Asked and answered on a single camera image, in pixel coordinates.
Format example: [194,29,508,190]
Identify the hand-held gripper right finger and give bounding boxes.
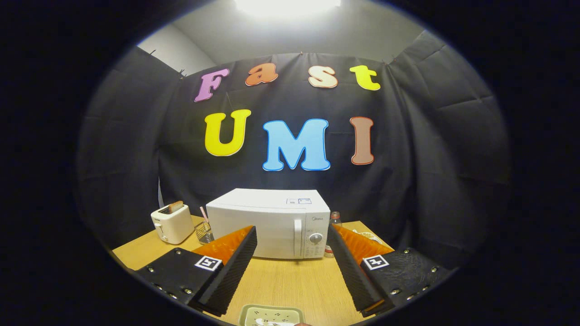
[327,223,449,318]

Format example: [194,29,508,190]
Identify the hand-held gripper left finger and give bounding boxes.
[136,225,258,317]

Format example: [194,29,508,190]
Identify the white microwave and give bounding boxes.
[205,188,331,260]

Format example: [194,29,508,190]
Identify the white divided bean tray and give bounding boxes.
[353,229,386,247]

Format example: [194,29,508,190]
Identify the pale green square plate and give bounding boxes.
[238,304,306,326]

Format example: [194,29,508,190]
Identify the clear plastic water bottle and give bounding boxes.
[324,211,343,259]

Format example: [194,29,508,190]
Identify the white toaster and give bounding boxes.
[150,204,195,245]

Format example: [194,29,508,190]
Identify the ceiling light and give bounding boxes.
[233,0,343,19]

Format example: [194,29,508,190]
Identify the wire mesh basket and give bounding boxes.
[195,221,214,245]

